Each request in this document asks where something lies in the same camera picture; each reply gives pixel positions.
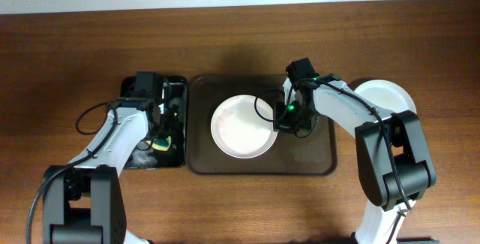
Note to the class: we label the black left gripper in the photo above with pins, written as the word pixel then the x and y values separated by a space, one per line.
pixel 165 122

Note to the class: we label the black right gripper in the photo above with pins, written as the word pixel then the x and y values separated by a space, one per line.
pixel 286 122

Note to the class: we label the yellow green sponge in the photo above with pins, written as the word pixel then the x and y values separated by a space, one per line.
pixel 162 143

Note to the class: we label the pink plate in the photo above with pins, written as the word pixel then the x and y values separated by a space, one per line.
pixel 240 127

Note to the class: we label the white plate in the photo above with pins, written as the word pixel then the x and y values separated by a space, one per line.
pixel 386 94

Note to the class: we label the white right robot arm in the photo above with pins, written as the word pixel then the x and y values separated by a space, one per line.
pixel 395 168

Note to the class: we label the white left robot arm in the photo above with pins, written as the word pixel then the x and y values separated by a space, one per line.
pixel 145 128

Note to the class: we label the black sponge tray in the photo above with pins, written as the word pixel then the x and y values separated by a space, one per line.
pixel 149 85

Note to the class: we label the dark brown serving tray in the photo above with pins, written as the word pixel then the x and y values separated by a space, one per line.
pixel 315 155

